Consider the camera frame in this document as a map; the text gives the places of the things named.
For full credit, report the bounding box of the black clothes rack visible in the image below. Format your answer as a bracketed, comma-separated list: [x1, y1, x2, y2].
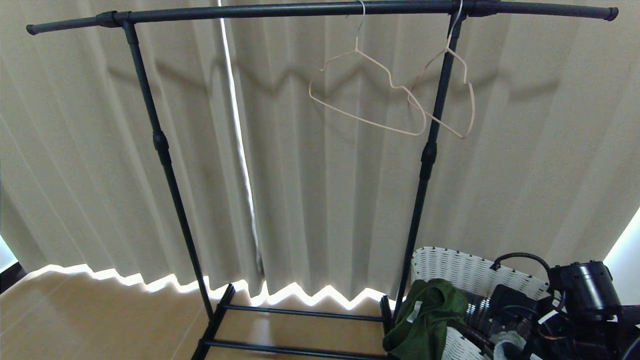
[26, 0, 619, 360]

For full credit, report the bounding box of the beige curtain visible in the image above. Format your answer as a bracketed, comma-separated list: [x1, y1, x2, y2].
[0, 0, 640, 308]

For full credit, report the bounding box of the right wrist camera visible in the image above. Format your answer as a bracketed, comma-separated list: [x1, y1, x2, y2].
[489, 284, 540, 326]

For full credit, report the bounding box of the green garment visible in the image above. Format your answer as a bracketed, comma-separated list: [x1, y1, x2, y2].
[382, 278, 469, 360]

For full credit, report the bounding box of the pink clothes hanger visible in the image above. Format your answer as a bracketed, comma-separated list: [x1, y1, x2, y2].
[308, 0, 427, 137]
[407, 0, 476, 140]

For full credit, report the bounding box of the white laundry basket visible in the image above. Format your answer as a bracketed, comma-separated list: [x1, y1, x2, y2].
[410, 246, 553, 360]

